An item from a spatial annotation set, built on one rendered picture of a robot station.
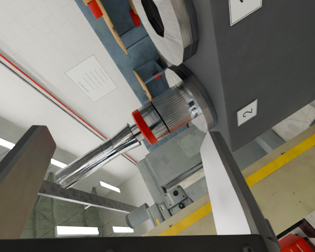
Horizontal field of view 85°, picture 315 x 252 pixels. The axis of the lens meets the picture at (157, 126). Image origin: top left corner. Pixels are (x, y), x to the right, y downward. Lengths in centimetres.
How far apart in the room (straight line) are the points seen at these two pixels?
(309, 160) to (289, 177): 19
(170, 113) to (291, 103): 14
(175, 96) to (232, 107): 6
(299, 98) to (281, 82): 5
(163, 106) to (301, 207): 141
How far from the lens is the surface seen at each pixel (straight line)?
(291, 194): 153
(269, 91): 19
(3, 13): 458
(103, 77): 515
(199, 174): 817
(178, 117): 19
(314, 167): 163
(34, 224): 746
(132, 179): 1004
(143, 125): 18
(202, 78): 17
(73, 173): 22
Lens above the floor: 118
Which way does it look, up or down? level
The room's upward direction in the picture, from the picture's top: 123 degrees counter-clockwise
